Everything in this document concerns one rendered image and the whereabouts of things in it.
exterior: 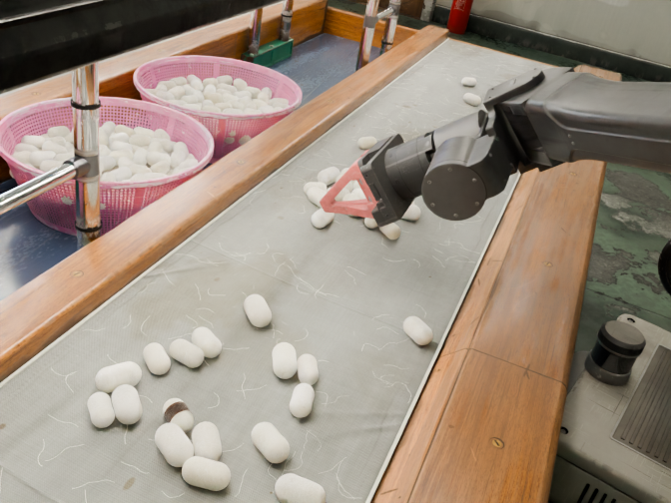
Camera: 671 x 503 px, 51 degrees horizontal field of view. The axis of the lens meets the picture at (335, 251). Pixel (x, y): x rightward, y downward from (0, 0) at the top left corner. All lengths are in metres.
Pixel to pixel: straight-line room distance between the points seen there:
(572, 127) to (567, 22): 4.74
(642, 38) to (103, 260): 4.82
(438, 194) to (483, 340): 0.15
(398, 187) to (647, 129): 0.28
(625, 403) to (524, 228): 0.39
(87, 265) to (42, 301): 0.07
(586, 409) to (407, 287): 0.46
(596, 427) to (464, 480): 0.59
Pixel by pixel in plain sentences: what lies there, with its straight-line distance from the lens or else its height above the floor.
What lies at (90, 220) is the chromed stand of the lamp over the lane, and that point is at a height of 0.78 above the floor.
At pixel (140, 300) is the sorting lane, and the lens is 0.70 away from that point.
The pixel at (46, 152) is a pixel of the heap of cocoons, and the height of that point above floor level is 0.74.
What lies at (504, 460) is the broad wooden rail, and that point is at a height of 0.76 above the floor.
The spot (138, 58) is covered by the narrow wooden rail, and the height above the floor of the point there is 0.76.
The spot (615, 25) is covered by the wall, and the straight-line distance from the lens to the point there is 5.31.
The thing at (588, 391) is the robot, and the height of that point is 0.47.
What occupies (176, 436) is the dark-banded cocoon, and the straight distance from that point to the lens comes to 0.54.
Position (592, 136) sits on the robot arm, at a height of 0.99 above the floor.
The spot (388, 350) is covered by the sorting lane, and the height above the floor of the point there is 0.74.
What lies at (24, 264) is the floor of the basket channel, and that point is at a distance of 0.88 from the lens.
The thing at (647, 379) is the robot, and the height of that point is 0.48.
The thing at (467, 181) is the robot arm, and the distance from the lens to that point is 0.62.
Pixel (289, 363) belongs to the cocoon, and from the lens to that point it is 0.61.
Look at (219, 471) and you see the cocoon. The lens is 0.53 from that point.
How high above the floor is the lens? 1.16
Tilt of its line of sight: 31 degrees down
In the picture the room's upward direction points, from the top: 11 degrees clockwise
